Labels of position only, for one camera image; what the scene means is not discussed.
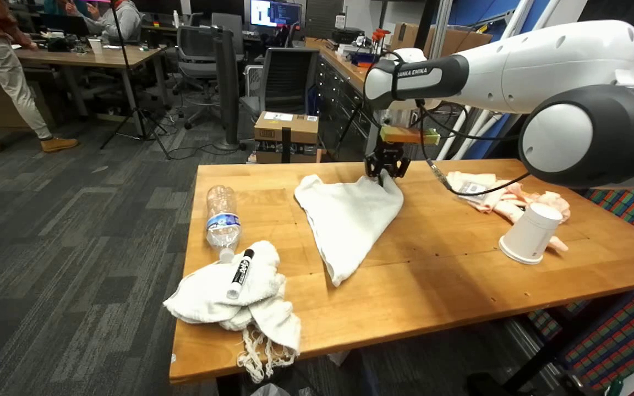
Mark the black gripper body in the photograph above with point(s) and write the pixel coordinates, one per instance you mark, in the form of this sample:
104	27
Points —
388	150

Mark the white towel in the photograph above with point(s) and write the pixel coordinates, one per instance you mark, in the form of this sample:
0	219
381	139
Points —
346	217

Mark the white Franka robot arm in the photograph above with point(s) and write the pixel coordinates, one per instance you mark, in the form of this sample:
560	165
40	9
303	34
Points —
565	66

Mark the dark workbench with wooden top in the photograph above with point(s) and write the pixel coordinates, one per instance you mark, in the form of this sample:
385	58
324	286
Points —
339	101

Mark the pink cloth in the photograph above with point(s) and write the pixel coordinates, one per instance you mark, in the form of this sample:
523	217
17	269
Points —
515	199

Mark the dark blank screen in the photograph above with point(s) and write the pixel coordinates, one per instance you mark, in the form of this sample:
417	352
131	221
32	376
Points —
286	79

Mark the white paper cup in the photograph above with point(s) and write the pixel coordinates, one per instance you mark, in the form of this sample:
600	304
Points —
528	234

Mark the clear plastic water bottle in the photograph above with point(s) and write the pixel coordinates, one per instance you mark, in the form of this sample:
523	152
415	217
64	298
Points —
223	222

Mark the black and white marker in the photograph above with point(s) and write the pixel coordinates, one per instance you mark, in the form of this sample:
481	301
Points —
240	273

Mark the lit computer monitor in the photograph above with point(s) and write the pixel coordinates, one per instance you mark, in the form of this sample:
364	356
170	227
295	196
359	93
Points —
275	12

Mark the crumpled white rag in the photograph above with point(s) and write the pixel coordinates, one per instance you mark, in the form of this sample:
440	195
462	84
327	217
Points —
207	294

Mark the grey office chair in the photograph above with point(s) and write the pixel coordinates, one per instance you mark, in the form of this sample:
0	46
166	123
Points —
196	52

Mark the black tripod stand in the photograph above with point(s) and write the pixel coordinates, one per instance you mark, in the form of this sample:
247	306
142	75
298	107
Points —
131	95

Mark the seated person in light shirt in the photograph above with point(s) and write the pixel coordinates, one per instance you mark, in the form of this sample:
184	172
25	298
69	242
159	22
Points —
114	16

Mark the wooden office table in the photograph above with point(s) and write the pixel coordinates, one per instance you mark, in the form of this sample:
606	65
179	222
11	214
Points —
88	58

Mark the person in brown top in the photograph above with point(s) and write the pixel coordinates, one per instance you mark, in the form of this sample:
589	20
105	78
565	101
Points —
0	73

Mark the black table leg frame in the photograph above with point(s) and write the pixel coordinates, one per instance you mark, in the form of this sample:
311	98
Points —
550	344

